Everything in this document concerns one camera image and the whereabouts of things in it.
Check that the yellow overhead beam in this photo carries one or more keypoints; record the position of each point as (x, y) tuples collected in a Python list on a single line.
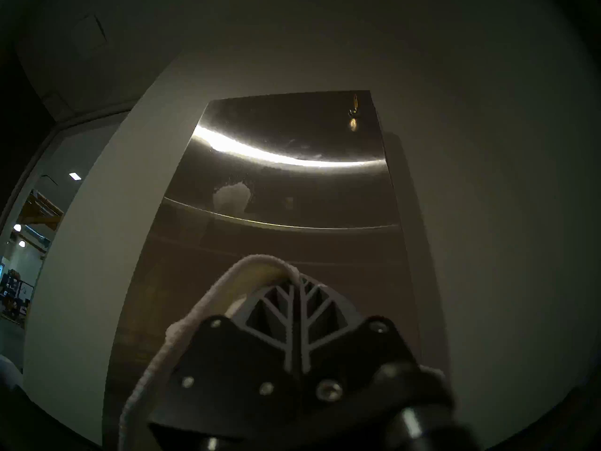
[(44, 210)]

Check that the white cloth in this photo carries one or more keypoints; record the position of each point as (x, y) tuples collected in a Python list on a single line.
[(211, 299)]

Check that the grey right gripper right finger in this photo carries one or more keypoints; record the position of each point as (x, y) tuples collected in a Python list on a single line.
[(347, 356)]

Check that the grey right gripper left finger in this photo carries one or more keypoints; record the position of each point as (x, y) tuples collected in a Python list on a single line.
[(225, 375)]

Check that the square ceiling light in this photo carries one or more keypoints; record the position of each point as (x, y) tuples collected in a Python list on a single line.
[(75, 176)]

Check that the dispenser lid lock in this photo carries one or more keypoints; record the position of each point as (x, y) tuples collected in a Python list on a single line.
[(353, 112)]

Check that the stainless steel wall dispenser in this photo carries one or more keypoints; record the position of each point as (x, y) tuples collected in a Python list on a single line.
[(291, 220)]

